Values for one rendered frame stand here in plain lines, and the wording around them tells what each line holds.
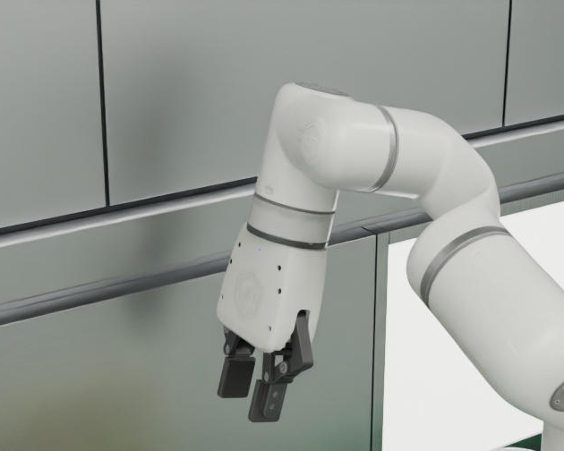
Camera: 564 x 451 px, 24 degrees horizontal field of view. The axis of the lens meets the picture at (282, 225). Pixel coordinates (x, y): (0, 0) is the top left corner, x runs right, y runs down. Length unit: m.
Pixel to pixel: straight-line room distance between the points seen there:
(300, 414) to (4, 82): 0.50
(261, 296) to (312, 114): 0.18
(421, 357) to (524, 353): 0.61
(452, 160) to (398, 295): 0.37
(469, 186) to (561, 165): 0.50
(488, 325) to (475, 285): 0.03
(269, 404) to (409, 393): 0.36
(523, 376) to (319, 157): 0.27
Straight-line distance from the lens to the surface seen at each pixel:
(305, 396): 1.42
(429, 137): 1.10
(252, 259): 1.17
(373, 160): 1.06
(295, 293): 1.14
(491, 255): 0.95
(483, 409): 1.61
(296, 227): 1.14
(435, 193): 1.12
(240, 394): 1.24
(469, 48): 1.46
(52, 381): 1.25
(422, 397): 1.54
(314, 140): 1.06
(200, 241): 1.29
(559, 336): 0.91
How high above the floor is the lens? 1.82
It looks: 20 degrees down
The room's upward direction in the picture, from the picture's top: straight up
